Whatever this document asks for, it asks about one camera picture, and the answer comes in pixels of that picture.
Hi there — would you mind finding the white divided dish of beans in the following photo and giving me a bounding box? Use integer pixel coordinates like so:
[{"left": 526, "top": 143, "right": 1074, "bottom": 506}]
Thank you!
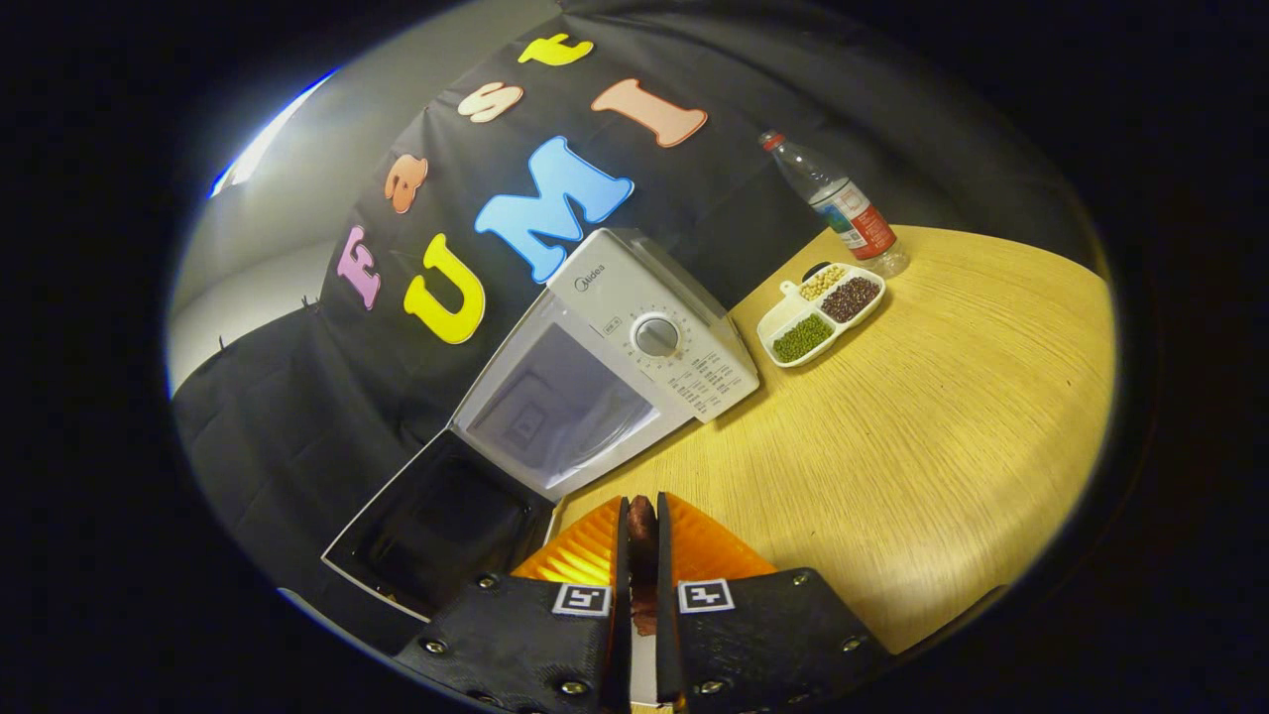
[{"left": 756, "top": 261, "right": 887, "bottom": 369}]

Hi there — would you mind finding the white toaster oven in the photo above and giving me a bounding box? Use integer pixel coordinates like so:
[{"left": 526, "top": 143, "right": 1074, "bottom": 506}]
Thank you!
[{"left": 321, "top": 227, "right": 761, "bottom": 624}]

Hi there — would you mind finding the clear plastic water bottle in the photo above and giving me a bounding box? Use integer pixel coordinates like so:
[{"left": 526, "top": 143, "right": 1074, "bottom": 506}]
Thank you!
[{"left": 759, "top": 130, "right": 910, "bottom": 279}]

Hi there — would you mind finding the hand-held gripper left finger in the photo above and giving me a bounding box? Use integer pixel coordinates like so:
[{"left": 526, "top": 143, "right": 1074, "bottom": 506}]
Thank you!
[{"left": 395, "top": 496, "right": 633, "bottom": 714}]

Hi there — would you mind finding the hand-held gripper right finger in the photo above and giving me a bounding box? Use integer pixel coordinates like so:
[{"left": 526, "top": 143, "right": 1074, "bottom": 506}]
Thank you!
[{"left": 654, "top": 491, "right": 893, "bottom": 714}]

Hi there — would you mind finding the reddish brown meat piece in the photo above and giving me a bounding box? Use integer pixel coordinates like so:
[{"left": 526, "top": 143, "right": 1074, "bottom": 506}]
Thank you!
[{"left": 628, "top": 494, "right": 659, "bottom": 638}]

